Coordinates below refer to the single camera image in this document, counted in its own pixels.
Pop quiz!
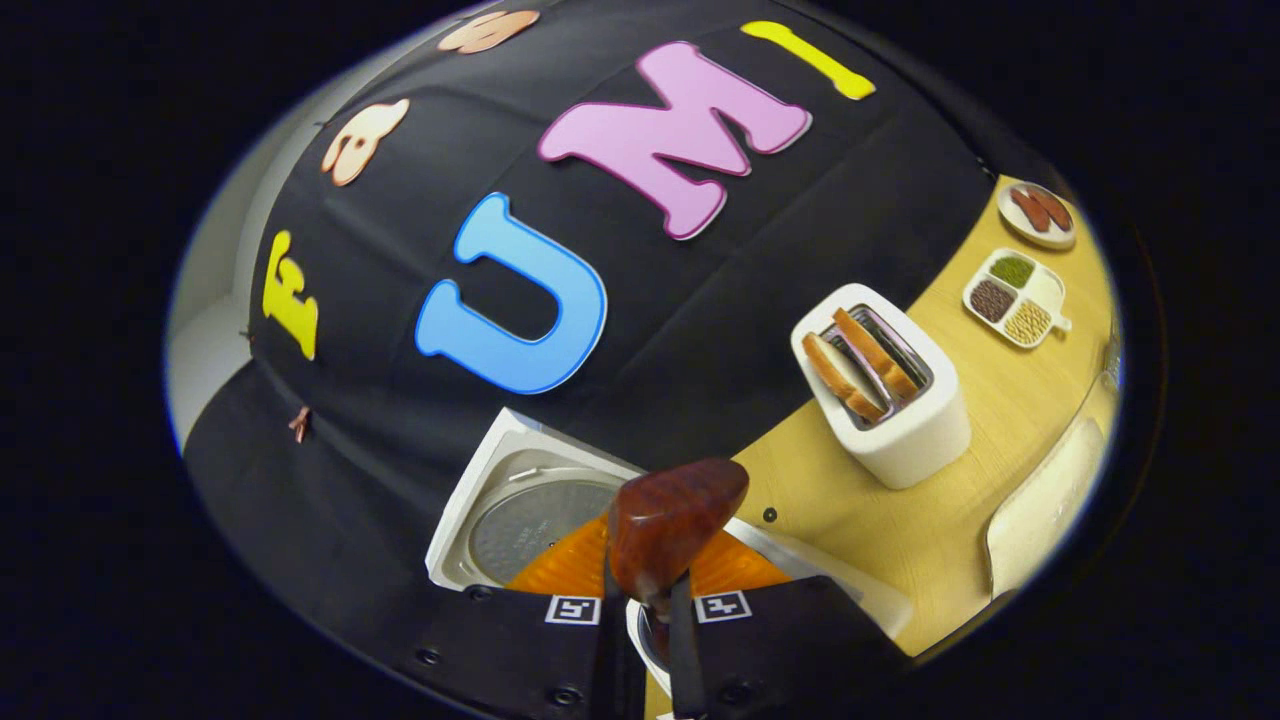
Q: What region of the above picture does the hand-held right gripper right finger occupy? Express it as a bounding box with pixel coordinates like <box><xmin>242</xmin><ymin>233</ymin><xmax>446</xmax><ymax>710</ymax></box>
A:
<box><xmin>665</xmin><ymin>530</ymin><xmax>913</xmax><ymax>720</ymax></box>

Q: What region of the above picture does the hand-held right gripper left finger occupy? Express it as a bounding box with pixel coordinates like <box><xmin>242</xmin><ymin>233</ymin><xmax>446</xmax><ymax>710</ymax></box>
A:
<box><xmin>415</xmin><ymin>515</ymin><xmax>641</xmax><ymax>720</ymax></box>

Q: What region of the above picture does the white rice cooker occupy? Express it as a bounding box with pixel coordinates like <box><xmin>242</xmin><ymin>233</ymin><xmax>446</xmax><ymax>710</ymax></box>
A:
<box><xmin>425</xmin><ymin>407</ymin><xmax>913</xmax><ymax>701</ymax></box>

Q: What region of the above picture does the brown wooden spoon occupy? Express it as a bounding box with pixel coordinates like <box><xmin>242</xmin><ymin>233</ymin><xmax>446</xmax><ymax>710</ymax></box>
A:
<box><xmin>607</xmin><ymin>458</ymin><xmax>751</xmax><ymax>719</ymax></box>

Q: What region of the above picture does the white rice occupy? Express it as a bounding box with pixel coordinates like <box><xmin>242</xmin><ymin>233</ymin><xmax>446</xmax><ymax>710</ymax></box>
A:
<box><xmin>990</xmin><ymin>418</ymin><xmax>1104</xmax><ymax>596</ymax></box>

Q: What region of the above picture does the white toaster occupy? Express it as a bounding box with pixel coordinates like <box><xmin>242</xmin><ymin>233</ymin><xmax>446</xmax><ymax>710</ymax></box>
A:
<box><xmin>790</xmin><ymin>283</ymin><xmax>972</xmax><ymax>490</ymax></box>

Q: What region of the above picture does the toasted bread slice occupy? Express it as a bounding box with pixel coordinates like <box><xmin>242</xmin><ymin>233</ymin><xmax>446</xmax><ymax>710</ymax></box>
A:
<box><xmin>832</xmin><ymin>307</ymin><xmax>921</xmax><ymax>401</ymax></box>
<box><xmin>803</xmin><ymin>332</ymin><xmax>889</xmax><ymax>423</ymax></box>

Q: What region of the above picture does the black backdrop cloth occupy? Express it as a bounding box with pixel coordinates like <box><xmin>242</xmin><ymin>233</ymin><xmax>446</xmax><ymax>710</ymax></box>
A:
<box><xmin>183</xmin><ymin>0</ymin><xmax>1001</xmax><ymax>691</ymax></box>

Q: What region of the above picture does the white divided grain dish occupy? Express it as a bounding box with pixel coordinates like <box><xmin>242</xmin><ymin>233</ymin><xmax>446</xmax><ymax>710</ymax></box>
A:
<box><xmin>962</xmin><ymin>247</ymin><xmax>1073</xmax><ymax>350</ymax></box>

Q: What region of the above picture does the white round plate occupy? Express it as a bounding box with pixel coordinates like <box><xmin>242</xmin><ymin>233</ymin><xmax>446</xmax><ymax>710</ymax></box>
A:
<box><xmin>997</xmin><ymin>181</ymin><xmax>1078</xmax><ymax>251</ymax></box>

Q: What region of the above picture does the red meat slice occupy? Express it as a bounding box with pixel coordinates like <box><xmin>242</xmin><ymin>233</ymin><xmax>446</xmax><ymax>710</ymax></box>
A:
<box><xmin>1010</xmin><ymin>187</ymin><xmax>1053</xmax><ymax>233</ymax></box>
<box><xmin>1032</xmin><ymin>186</ymin><xmax>1074</xmax><ymax>231</ymax></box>

